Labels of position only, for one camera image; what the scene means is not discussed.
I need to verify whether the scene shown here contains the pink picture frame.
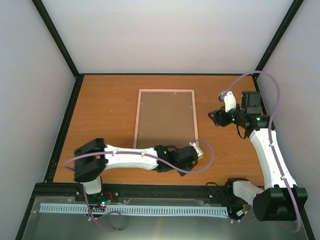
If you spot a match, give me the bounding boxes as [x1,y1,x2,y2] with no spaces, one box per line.
[133,89,199,149]

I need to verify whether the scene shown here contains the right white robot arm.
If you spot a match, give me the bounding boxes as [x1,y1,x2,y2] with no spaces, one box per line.
[208,91,308,222]

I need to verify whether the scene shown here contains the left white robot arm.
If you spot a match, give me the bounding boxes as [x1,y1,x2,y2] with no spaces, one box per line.
[74,138,204,202]

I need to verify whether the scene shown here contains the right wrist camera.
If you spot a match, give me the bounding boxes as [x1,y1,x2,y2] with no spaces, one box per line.
[218,91,237,113]

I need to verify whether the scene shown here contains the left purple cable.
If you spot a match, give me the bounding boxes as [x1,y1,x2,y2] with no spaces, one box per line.
[64,139,215,232]

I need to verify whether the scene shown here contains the black aluminium rail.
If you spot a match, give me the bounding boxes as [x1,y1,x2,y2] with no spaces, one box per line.
[31,182,245,205]

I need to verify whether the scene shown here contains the light blue cable duct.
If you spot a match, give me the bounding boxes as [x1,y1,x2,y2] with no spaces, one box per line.
[38,203,229,218]

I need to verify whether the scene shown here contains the metal base plate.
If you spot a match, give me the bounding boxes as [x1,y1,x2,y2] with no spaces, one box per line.
[17,197,308,240]

